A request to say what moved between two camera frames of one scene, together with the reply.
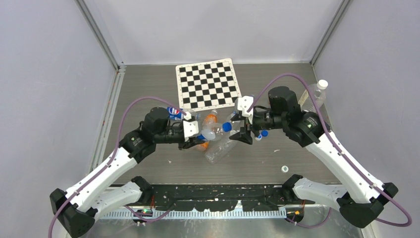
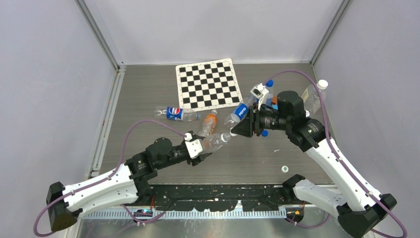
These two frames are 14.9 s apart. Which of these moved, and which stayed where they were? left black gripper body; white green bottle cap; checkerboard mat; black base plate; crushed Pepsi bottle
Moved: left black gripper body
Stayed: black base plate; crushed Pepsi bottle; checkerboard mat; white green bottle cap
